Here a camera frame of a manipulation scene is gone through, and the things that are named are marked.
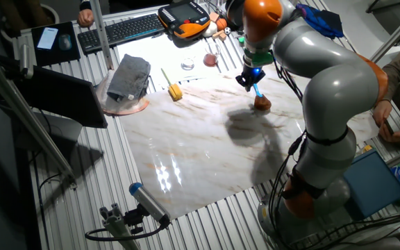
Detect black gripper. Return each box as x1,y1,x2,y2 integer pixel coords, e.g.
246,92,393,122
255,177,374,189
235,65,267,93

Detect blue handled brown brush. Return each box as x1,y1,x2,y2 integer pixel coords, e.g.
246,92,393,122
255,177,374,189
253,83,272,112

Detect dark handheld phone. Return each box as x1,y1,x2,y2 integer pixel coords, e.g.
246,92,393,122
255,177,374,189
383,117,395,136

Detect seated person right hand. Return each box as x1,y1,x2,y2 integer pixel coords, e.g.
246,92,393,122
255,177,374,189
372,99,394,128

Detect seated person left hand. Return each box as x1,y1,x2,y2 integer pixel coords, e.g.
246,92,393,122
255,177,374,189
378,119,400,144

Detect operator right hand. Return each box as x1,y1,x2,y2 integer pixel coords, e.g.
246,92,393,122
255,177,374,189
77,9,95,28

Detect glass beaker brown liquid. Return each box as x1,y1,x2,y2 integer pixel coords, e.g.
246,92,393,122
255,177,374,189
202,43,222,68

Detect empty clear glass cup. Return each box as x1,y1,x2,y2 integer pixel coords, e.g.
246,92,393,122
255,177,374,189
181,57,196,72

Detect black round spool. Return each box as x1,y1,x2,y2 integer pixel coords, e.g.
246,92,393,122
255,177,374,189
225,0,246,31

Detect marble pattern sheet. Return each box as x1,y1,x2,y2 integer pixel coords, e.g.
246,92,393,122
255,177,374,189
118,65,380,220

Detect orange black teach pendant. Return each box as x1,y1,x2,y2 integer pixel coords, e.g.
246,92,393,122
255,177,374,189
157,0,211,40

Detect blue cloth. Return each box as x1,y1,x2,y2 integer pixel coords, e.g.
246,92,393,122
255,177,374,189
295,3,345,39

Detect grey folded towel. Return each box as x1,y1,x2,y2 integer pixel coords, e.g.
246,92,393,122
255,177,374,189
106,53,151,103

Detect yellow capped clear bottle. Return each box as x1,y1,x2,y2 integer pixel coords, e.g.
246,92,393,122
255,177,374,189
351,144,374,160

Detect black keyboard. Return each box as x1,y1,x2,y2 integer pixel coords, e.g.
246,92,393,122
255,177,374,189
77,12,166,56

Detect blue box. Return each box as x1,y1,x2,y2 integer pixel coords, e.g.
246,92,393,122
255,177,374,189
342,149,400,219

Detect black monitor panel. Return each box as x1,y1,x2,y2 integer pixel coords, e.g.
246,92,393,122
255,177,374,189
14,65,109,129

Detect grey computer mouse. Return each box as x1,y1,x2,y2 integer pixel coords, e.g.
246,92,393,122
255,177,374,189
58,33,73,52

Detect grey monitor base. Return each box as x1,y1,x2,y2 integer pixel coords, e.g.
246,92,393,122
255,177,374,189
14,110,83,153

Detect black mouse pad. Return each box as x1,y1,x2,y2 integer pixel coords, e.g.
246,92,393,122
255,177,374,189
31,21,82,67

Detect white screen smartphone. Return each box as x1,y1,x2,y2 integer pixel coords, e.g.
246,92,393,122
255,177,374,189
35,26,59,51

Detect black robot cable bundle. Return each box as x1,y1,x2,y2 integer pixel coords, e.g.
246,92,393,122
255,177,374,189
267,58,308,250

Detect yellow sponge brush green handle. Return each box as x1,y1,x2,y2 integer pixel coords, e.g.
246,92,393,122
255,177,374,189
160,67,184,102

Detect grey camera blue cap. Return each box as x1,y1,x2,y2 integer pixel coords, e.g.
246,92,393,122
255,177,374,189
128,182,172,226

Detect black floor cables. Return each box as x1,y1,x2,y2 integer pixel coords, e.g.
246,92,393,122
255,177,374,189
300,213,400,250

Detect aluminium camera mount profile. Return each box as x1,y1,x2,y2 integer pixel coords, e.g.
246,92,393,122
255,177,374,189
99,203,142,250

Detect black camera cable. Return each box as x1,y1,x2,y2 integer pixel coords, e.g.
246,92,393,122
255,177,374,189
84,222,168,242

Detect aluminium frame bar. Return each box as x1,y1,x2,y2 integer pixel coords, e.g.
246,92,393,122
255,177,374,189
0,48,78,190

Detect grey cylinder camera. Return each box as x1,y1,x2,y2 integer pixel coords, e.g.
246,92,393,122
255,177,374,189
19,43,34,80

